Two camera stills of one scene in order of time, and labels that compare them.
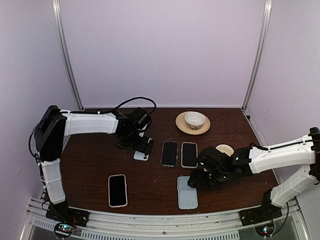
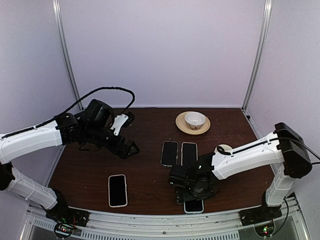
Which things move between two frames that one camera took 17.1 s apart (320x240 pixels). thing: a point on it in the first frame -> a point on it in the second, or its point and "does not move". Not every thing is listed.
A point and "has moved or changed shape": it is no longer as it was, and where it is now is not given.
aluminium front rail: (109, 226) does not move
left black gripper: (141, 147) -> (123, 153)
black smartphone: (189, 154) does not move
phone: (189, 155) does not move
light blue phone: (187, 196) has moved or changed shape
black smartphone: (169, 153) does not move
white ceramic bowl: (195, 120) does not move
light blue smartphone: (141, 156) -> (194, 206)
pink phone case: (117, 191) does not move
